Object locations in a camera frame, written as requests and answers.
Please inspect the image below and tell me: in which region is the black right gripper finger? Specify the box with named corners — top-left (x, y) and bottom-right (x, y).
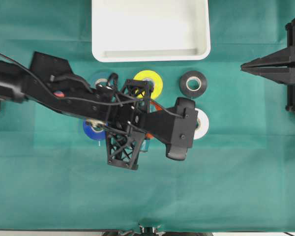
top-left (240, 47), bottom-right (293, 70)
top-left (241, 67), bottom-right (292, 85)

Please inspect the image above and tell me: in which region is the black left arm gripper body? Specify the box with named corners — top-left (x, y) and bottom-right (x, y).
top-left (95, 83), bottom-right (150, 137)

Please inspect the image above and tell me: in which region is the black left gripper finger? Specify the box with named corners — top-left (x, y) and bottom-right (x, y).
top-left (119, 79), bottom-right (153, 116)
top-left (106, 131), bottom-right (146, 170)

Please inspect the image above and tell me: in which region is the orange red tape roll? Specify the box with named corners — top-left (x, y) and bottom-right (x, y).
top-left (146, 102), bottom-right (162, 140)

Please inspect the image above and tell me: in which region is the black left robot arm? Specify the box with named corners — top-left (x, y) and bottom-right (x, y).
top-left (0, 52), bottom-right (152, 136)

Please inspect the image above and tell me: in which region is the yellow tape roll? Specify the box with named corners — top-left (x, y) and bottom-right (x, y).
top-left (133, 70), bottom-right (163, 100)

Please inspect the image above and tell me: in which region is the blue tape roll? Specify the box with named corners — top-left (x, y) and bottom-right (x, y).
top-left (83, 121), bottom-right (106, 141)

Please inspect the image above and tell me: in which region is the black tape roll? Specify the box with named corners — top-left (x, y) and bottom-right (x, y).
top-left (179, 70), bottom-right (207, 99)

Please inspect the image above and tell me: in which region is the teal green tape roll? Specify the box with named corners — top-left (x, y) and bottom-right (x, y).
top-left (89, 71), bottom-right (111, 87)

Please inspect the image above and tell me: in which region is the white plastic tray case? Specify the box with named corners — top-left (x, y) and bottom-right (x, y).
top-left (91, 0), bottom-right (211, 62)

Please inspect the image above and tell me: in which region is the white tape roll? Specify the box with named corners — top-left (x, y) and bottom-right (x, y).
top-left (194, 108), bottom-right (209, 140)

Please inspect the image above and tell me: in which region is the green table cloth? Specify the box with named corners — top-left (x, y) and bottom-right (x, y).
top-left (0, 0), bottom-right (295, 232)

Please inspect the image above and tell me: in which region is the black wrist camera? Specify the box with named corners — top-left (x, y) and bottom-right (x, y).
top-left (145, 97), bottom-right (199, 161)

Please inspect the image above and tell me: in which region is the black bottom camera mount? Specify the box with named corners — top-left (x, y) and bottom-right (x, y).
top-left (100, 224), bottom-right (166, 236)

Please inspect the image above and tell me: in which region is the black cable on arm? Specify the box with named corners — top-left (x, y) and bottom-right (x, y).
top-left (0, 50), bottom-right (187, 118)

